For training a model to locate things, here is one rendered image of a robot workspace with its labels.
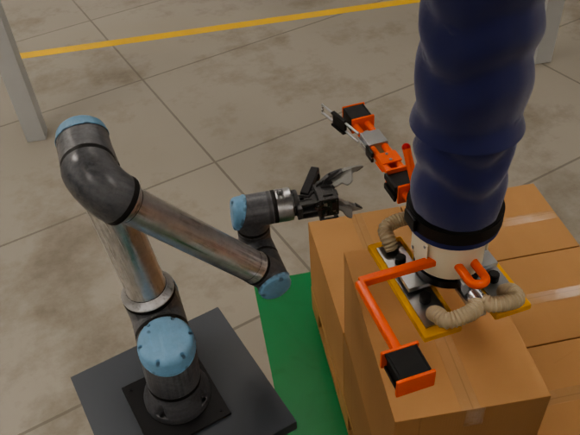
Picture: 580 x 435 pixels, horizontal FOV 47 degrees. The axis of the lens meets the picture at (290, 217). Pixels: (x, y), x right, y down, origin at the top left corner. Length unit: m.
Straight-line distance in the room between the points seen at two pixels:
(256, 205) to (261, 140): 2.47
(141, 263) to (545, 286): 1.51
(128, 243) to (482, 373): 0.96
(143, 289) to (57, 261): 1.89
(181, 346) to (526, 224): 1.59
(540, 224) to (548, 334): 0.56
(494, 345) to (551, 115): 2.82
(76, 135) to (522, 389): 1.23
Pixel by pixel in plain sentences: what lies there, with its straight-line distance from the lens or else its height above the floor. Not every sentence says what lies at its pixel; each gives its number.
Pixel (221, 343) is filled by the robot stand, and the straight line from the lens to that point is 2.11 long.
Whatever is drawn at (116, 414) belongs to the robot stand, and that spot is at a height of 0.75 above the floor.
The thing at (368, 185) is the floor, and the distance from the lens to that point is 3.80.
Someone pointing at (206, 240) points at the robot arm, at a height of 1.35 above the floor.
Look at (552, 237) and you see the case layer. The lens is 2.81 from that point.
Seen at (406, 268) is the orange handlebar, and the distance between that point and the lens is 1.60.
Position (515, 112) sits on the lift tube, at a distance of 1.38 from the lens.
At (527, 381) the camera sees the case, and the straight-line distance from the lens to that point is 1.83.
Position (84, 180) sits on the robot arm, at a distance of 1.42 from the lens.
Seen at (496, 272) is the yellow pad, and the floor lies 1.16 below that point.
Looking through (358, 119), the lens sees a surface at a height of 1.27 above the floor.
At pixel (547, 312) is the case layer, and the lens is 2.53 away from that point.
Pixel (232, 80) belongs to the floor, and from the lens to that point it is 4.84.
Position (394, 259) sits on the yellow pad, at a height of 1.14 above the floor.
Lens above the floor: 2.41
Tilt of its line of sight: 42 degrees down
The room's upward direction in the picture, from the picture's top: 5 degrees counter-clockwise
